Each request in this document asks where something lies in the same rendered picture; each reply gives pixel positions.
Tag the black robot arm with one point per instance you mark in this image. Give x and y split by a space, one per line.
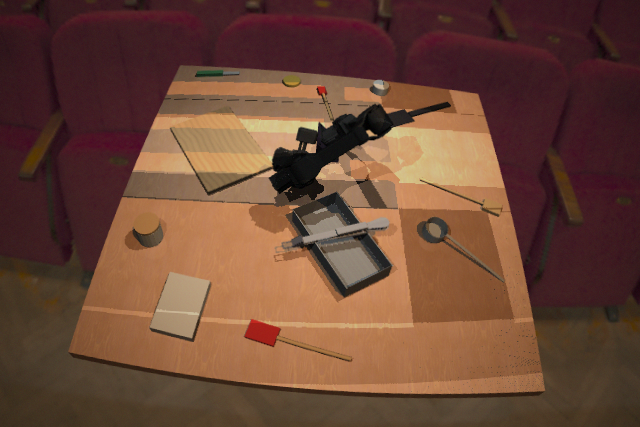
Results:
345 133

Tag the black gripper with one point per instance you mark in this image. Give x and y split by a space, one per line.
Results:
305 135

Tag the dark grey saucepan with long handle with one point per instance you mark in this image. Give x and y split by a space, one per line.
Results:
435 230

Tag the brown wooden board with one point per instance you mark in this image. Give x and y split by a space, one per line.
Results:
220 150

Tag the black spatula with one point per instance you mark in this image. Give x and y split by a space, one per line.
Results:
402 116

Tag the red spatula with wooden handle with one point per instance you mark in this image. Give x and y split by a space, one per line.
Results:
268 334

